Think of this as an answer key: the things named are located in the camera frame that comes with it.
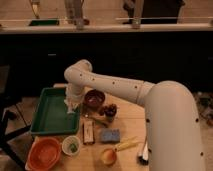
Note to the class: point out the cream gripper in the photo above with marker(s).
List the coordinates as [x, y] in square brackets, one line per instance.
[74, 93]

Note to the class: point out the light blue towel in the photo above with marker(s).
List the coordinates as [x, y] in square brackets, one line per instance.
[70, 106]

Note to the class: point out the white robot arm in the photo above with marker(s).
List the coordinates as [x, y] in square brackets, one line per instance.
[172, 119]

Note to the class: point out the green plastic tray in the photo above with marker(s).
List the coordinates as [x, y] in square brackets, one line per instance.
[51, 117]

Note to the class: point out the dark green background tray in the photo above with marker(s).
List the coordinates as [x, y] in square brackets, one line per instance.
[50, 22]

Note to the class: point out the dark red bowl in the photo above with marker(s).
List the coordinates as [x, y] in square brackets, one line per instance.
[94, 99]

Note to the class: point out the wooden rectangular block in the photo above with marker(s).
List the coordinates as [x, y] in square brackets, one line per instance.
[88, 132]

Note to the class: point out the bunch of dark grapes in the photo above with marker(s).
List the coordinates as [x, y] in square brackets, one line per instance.
[108, 110]

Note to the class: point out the small white cup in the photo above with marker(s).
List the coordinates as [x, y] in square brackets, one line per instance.
[71, 145]

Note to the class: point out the blue sponge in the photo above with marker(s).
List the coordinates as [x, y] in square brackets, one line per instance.
[109, 136]

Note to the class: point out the orange bowl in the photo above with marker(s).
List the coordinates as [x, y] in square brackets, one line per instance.
[44, 154]

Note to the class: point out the black chair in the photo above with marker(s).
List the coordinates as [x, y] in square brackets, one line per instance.
[5, 115]

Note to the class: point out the black white dish brush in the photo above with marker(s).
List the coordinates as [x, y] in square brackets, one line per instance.
[142, 155]

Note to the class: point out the wooden handled spoon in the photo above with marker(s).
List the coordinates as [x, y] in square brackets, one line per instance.
[97, 121]

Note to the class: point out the yellow handled orange scoop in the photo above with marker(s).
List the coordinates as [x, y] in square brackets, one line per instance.
[109, 155]

